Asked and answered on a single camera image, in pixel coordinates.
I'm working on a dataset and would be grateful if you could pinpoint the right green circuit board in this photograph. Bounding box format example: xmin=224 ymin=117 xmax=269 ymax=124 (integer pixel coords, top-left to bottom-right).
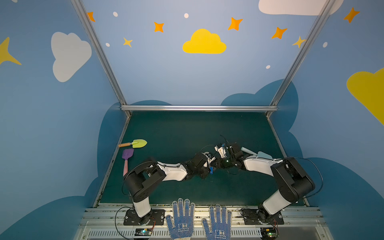
xmin=261 ymin=228 xmax=278 ymax=238

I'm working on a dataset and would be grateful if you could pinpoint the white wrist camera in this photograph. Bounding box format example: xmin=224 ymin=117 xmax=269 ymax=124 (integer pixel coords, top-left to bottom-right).
xmin=215 ymin=145 xmax=229 ymax=159
xmin=203 ymin=152 xmax=216 ymax=167

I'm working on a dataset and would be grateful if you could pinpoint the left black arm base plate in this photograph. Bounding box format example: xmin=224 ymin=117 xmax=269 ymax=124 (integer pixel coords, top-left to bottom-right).
xmin=124 ymin=209 xmax=166 ymax=226

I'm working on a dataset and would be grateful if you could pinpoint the right aluminium frame post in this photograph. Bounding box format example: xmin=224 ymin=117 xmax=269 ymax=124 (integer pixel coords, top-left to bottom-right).
xmin=266 ymin=0 xmax=336 ymax=119

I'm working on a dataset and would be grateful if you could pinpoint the light blue toy spatula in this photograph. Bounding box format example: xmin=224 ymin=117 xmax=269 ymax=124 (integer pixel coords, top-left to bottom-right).
xmin=241 ymin=147 xmax=274 ymax=160

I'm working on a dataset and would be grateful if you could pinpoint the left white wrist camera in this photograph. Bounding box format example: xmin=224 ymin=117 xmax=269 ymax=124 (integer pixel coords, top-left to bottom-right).
xmin=203 ymin=152 xmax=216 ymax=167

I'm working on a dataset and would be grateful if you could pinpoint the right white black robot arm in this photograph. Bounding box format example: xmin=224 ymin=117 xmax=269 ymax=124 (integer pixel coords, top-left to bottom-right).
xmin=204 ymin=143 xmax=316 ymax=225

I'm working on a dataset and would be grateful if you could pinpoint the green toy spatula wooden handle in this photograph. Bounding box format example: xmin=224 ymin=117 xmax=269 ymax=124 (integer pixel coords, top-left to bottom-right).
xmin=118 ymin=139 xmax=148 ymax=149

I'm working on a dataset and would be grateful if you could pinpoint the front aluminium rail base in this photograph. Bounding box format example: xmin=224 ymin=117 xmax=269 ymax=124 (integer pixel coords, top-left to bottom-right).
xmin=73 ymin=205 xmax=334 ymax=240

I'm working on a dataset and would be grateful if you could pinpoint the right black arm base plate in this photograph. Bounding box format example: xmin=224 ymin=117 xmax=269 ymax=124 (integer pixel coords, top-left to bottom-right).
xmin=240 ymin=208 xmax=284 ymax=226

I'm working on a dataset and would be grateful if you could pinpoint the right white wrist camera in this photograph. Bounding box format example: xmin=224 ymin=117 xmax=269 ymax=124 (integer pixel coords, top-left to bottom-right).
xmin=215 ymin=145 xmax=229 ymax=159

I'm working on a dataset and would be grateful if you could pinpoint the left green circuit board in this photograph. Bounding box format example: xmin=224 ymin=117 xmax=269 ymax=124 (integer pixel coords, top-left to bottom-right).
xmin=134 ymin=229 xmax=153 ymax=238

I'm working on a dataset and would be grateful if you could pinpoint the aluminium frame post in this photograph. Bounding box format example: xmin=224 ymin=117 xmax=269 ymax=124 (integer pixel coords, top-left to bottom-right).
xmin=266 ymin=0 xmax=336 ymax=119
xmin=71 ymin=0 xmax=127 ymax=108

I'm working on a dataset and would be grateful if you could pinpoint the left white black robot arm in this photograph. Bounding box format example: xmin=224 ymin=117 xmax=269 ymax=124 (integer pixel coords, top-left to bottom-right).
xmin=123 ymin=152 xmax=216 ymax=225

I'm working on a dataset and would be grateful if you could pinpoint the left aluminium frame post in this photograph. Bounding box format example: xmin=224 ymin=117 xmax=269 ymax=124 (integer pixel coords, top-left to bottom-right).
xmin=71 ymin=0 xmax=127 ymax=108

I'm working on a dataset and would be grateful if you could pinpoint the green circuit board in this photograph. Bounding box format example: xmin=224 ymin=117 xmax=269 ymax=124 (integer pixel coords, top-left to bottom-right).
xmin=134 ymin=229 xmax=153 ymax=238
xmin=261 ymin=228 xmax=278 ymax=238

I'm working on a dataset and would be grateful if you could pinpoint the horizontal aluminium frame bar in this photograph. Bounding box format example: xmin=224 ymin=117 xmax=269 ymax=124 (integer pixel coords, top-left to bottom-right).
xmin=121 ymin=105 xmax=278 ymax=112

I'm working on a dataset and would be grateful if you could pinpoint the blue dotted work glove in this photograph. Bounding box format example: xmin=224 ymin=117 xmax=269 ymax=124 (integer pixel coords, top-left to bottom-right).
xmin=166 ymin=198 xmax=195 ymax=240
xmin=202 ymin=204 xmax=232 ymax=240

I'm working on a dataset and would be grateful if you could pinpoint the left blue dotted work glove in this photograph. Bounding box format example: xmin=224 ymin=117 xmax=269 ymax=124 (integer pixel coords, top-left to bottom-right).
xmin=166 ymin=198 xmax=195 ymax=240

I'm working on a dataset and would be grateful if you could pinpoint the purple toy spatula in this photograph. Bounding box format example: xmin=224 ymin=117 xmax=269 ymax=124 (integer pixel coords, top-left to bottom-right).
xmin=122 ymin=149 xmax=134 ymax=177

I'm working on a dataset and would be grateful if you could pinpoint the right blue dotted work glove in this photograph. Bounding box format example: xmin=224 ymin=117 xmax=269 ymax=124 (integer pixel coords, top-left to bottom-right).
xmin=202 ymin=204 xmax=232 ymax=240

